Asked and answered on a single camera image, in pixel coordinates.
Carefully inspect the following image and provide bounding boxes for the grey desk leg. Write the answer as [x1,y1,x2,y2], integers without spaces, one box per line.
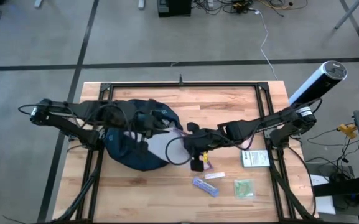
[333,0,359,30]

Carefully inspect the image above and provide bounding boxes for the black computer tower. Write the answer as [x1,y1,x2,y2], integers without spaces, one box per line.
[157,0,192,18]

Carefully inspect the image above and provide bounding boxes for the black aluminium table frame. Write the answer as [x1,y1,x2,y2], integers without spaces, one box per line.
[51,81,320,224]

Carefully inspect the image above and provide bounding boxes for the black white cylinder tower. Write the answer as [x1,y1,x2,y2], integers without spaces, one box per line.
[287,60,348,107]

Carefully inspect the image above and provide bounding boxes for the white mesh pouch purple trim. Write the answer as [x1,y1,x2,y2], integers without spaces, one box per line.
[144,126,214,171]

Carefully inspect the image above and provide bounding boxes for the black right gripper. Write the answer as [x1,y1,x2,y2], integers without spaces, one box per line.
[184,122,230,159]

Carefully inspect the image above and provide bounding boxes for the blue tissue packet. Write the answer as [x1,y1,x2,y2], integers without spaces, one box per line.
[192,176,220,198]

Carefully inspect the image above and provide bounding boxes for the white paper sheet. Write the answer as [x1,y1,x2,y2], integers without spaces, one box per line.
[309,174,337,215]

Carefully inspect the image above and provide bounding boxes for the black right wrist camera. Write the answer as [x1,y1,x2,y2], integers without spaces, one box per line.
[190,157,205,173]

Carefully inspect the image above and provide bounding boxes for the tangled floor cables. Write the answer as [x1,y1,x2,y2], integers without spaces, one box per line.
[191,0,309,17]

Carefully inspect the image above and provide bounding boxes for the white purple cardboard box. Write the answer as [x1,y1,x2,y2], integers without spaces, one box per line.
[240,149,271,168]

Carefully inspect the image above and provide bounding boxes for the yellow connector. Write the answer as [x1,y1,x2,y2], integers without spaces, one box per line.
[337,123,358,140]

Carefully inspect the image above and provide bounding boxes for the white floor cable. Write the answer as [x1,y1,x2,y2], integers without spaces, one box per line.
[253,8,279,81]

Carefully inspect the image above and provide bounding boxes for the black cable bundle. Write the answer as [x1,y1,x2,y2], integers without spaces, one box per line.
[53,155,104,223]
[269,155,319,222]

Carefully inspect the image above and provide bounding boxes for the dark blue backpack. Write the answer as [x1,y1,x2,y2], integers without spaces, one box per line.
[102,98,184,172]

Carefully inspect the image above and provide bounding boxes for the pale pink bar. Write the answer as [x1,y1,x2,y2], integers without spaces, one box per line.
[204,171,226,180]

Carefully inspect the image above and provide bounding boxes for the clear packet green contents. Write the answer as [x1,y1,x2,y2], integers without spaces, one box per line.
[233,179,256,200]

